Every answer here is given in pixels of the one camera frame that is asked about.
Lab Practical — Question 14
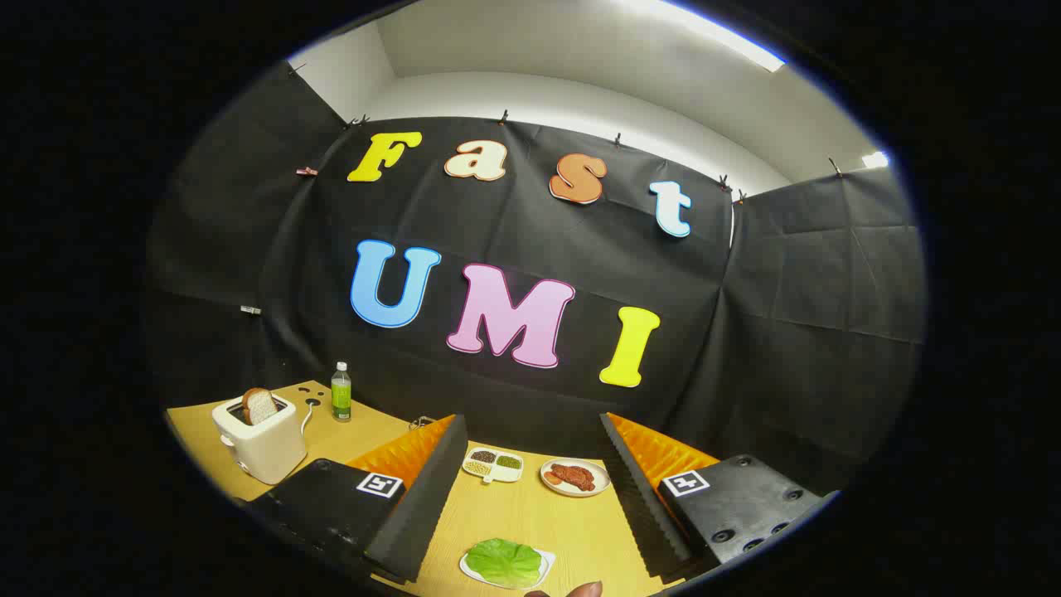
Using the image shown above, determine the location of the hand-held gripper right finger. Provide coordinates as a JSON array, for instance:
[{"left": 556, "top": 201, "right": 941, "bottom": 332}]
[{"left": 598, "top": 412, "right": 842, "bottom": 581}]

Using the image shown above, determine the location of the green lettuce leaf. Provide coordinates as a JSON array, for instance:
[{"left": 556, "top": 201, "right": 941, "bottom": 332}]
[{"left": 466, "top": 538, "right": 544, "bottom": 590}]

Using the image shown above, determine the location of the white divided dish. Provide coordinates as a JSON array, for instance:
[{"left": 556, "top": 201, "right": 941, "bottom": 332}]
[{"left": 462, "top": 447, "right": 525, "bottom": 484}]

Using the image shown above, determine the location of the white toaster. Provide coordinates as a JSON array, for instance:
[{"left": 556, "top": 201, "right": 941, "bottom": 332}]
[{"left": 211, "top": 393, "right": 309, "bottom": 486}]

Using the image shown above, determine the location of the green label plastic bottle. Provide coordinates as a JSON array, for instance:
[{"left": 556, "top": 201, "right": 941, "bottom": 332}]
[{"left": 331, "top": 362, "right": 353, "bottom": 423}]

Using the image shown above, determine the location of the black backdrop cloth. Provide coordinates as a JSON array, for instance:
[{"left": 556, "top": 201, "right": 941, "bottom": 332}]
[{"left": 141, "top": 60, "right": 928, "bottom": 498}]

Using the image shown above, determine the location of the bread slice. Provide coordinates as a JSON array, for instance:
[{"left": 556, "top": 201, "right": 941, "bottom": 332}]
[{"left": 242, "top": 387, "right": 280, "bottom": 426}]

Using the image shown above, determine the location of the white square plate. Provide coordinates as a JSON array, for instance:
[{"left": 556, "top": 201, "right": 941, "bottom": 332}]
[{"left": 458, "top": 543, "right": 557, "bottom": 591}]

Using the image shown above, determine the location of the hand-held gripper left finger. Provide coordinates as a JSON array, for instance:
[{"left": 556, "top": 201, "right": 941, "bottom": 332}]
[{"left": 236, "top": 413, "right": 469, "bottom": 585}]

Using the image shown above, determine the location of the white round plate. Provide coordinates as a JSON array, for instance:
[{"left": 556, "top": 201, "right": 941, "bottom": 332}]
[{"left": 540, "top": 458, "right": 613, "bottom": 498}]

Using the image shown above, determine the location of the red meat slice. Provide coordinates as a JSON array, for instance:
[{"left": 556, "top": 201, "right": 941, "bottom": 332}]
[{"left": 545, "top": 464, "right": 597, "bottom": 493}]

